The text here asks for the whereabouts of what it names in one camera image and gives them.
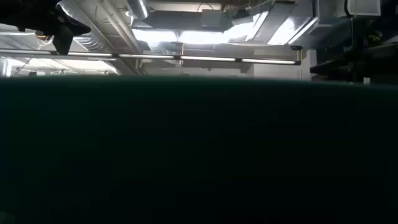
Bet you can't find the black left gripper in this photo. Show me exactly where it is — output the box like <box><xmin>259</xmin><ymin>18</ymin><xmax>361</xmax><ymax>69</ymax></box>
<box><xmin>0</xmin><ymin>0</ymin><xmax>92</xmax><ymax>55</ymax></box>

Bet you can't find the large dark green plate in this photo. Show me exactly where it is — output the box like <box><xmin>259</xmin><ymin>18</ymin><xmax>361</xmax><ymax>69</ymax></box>
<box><xmin>0</xmin><ymin>75</ymin><xmax>398</xmax><ymax>224</ymax></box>

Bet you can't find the long ceiling light strip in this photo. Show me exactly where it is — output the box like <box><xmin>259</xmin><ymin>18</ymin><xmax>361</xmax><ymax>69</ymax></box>
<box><xmin>0</xmin><ymin>49</ymin><xmax>302</xmax><ymax>66</ymax></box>

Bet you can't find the white ceiling box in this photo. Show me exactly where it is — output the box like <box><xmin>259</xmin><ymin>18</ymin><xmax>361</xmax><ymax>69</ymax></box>
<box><xmin>346</xmin><ymin>0</ymin><xmax>382</xmax><ymax>17</ymax></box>

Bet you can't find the yellow black cable reel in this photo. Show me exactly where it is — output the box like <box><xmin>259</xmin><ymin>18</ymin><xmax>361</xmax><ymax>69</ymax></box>
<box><xmin>34</xmin><ymin>30</ymin><xmax>53</xmax><ymax>42</ymax></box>

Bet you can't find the round silver ventilation duct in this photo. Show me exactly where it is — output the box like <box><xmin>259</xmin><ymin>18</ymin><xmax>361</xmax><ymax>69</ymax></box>
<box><xmin>126</xmin><ymin>0</ymin><xmax>150</xmax><ymax>20</ymax></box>

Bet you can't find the rectangular grey ceiling duct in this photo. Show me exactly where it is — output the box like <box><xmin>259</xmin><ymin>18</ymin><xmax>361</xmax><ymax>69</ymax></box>
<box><xmin>133</xmin><ymin>9</ymin><xmax>234</xmax><ymax>32</ymax></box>

